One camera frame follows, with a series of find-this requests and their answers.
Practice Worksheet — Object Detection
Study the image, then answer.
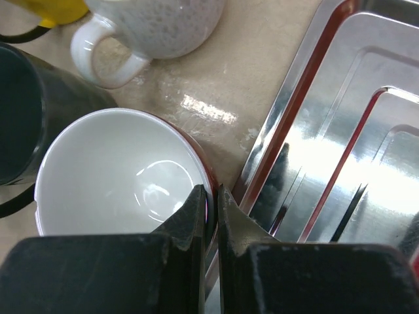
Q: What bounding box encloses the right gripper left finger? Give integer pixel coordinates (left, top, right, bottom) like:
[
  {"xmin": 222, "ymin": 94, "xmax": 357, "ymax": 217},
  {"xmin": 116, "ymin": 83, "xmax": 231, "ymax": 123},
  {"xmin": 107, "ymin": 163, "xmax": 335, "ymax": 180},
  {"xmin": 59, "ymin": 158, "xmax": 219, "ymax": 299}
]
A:
[{"xmin": 153, "ymin": 185, "xmax": 206, "ymax": 313}]

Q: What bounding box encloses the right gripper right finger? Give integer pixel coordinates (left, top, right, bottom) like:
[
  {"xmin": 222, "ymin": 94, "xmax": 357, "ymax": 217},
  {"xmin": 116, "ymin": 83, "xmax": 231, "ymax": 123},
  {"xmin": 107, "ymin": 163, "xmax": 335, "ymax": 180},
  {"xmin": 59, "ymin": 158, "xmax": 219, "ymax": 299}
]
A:
[{"xmin": 217, "ymin": 184, "xmax": 278, "ymax": 313}]

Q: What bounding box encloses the dark red mug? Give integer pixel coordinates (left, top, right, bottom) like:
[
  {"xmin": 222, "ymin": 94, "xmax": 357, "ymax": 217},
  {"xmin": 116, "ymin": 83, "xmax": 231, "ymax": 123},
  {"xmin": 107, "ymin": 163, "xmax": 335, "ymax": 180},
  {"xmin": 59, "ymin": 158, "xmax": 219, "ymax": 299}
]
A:
[{"xmin": 34, "ymin": 108, "xmax": 217, "ymax": 243}]

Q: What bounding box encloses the white speckled mug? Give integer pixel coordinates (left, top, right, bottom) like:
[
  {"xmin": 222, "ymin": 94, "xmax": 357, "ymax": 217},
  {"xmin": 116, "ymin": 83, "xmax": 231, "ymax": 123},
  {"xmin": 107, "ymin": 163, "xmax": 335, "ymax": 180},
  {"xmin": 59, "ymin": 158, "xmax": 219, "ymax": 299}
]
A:
[{"xmin": 70, "ymin": 0, "xmax": 225, "ymax": 89}]

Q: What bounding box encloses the dark grey mug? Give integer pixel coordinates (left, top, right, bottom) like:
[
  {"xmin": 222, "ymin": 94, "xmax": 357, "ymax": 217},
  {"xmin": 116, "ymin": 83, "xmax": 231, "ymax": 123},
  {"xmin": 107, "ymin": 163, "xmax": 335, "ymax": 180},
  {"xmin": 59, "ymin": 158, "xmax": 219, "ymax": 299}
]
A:
[{"xmin": 1, "ymin": 43, "xmax": 117, "ymax": 218}]

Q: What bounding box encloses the yellow mug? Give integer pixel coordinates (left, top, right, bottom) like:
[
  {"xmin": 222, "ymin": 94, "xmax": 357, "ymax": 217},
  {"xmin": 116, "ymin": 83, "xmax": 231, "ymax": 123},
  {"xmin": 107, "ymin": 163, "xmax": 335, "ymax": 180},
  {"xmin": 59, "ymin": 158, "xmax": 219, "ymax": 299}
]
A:
[{"xmin": 1, "ymin": 0, "xmax": 89, "ymax": 44}]

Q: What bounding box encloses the metal tray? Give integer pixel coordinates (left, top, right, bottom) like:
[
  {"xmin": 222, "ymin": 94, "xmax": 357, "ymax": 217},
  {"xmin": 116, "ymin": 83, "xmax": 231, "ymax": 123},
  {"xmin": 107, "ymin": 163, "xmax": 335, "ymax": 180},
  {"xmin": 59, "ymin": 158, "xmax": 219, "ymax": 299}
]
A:
[{"xmin": 204, "ymin": 0, "xmax": 419, "ymax": 305}]

